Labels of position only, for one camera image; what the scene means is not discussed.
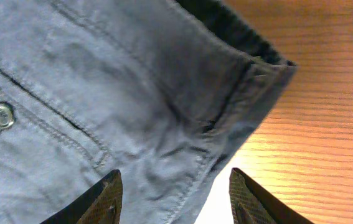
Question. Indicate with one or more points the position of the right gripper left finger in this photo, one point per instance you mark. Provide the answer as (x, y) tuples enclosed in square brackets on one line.
[(101, 204)]

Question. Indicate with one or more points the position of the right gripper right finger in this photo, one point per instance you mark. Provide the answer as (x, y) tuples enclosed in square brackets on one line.
[(252, 204)]

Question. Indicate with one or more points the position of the navy blue denim shorts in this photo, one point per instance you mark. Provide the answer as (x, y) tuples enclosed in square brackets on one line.
[(164, 91)]

